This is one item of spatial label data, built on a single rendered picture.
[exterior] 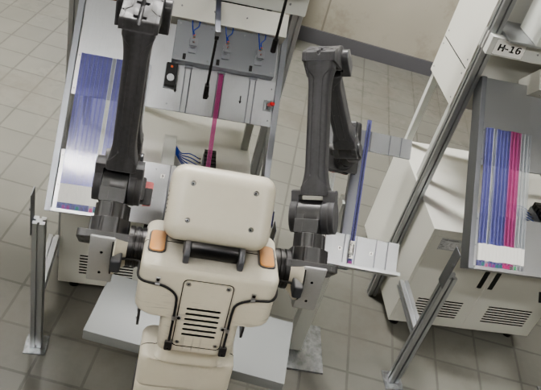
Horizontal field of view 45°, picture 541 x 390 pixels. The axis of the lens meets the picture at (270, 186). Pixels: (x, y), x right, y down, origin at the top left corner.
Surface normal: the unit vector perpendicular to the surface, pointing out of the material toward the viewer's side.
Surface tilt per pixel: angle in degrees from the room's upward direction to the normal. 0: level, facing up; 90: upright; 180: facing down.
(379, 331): 0
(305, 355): 0
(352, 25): 90
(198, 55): 47
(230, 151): 0
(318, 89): 58
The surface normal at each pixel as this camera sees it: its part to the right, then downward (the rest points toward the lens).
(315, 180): -0.28, -0.04
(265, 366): 0.23, -0.77
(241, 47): 0.19, -0.07
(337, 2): -0.14, 0.57
